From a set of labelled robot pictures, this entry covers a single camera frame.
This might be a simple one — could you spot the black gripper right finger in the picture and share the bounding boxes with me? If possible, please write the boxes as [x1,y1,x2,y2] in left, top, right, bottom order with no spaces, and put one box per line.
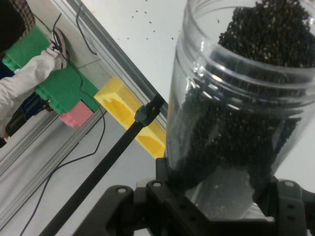
[253,175,315,236]

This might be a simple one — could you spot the black clamp rod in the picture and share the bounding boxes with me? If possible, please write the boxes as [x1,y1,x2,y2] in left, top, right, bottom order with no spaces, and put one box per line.
[39,94,165,236]

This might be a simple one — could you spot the aluminium floor profile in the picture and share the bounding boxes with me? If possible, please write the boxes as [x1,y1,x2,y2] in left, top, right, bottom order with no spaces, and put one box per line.
[0,108,108,222]

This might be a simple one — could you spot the short aluminium frame rail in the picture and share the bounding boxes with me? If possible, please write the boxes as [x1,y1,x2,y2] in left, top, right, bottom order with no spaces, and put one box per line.
[49,0,170,128]

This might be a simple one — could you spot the dark checked garment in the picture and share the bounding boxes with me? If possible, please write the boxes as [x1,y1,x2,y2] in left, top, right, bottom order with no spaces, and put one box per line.
[0,0,34,54]

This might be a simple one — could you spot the grey laced shoe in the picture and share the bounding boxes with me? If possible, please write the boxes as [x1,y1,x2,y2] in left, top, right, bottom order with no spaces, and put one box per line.
[49,27,71,70]

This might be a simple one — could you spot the blue striped object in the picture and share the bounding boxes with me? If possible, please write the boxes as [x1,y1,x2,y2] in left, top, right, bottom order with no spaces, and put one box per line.
[20,92,50,121]

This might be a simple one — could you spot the thin black cable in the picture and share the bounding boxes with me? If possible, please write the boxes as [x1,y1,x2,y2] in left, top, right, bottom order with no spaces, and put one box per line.
[19,13,107,236]
[75,2,99,56]

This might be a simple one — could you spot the clear plastic jar black seeds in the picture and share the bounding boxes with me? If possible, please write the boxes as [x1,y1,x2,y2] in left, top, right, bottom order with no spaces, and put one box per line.
[164,0,315,220]

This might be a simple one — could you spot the green foam block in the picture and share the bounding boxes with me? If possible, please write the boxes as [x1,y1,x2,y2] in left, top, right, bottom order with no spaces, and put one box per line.
[34,62,99,115]
[4,26,54,72]

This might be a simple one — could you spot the pink foam block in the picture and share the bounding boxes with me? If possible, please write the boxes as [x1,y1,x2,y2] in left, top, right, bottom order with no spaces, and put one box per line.
[58,100,95,129]

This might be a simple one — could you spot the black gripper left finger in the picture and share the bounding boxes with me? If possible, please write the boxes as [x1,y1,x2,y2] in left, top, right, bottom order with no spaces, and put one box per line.
[98,157,210,236]

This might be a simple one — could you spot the yellow plastic box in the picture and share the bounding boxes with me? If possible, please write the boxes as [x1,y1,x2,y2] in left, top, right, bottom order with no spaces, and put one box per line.
[94,76,166,159]

